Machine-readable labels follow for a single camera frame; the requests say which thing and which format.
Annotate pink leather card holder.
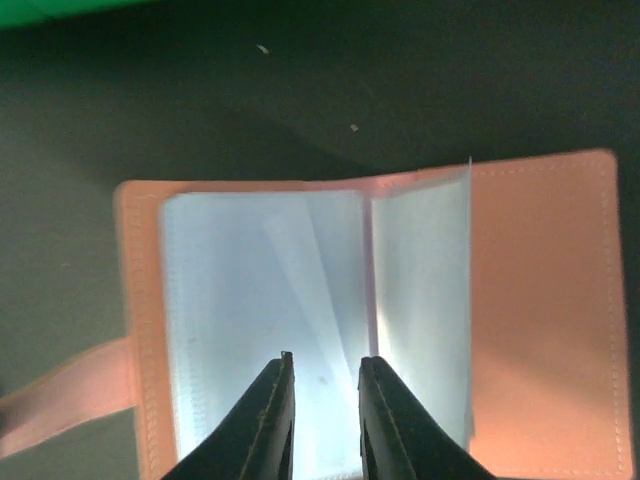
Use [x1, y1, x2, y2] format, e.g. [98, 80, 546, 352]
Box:
[1, 150, 635, 479]

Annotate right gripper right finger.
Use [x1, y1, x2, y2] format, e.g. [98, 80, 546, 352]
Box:
[358, 356, 494, 480]

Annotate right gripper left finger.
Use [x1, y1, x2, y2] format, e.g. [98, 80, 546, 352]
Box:
[163, 352, 295, 480]

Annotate green bin with red cards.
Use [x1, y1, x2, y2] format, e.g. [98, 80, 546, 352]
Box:
[0, 0, 104, 30]

